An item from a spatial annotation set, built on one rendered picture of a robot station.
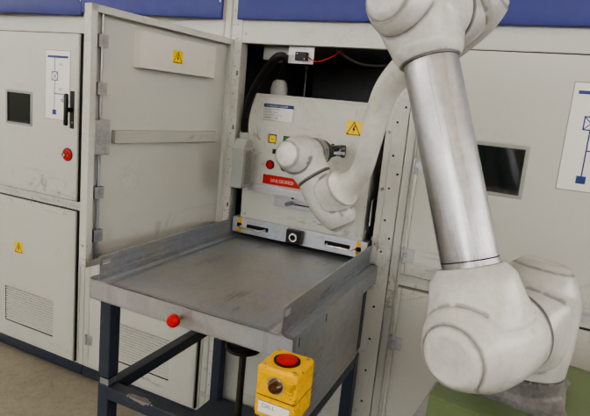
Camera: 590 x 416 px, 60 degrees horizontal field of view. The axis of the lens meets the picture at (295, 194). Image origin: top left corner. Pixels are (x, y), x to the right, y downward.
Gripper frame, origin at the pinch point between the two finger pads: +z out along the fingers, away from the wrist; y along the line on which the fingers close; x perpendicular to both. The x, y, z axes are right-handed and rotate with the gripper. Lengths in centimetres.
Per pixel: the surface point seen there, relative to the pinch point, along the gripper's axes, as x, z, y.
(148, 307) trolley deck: -41, -64, -24
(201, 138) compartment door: -1, -10, -49
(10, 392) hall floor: -123, -24, -132
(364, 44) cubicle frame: 35.3, 3.8, 3.3
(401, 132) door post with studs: 7.7, 3.8, 19.2
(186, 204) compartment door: -26, -13, -52
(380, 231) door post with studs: -26.0, 3.8, 16.4
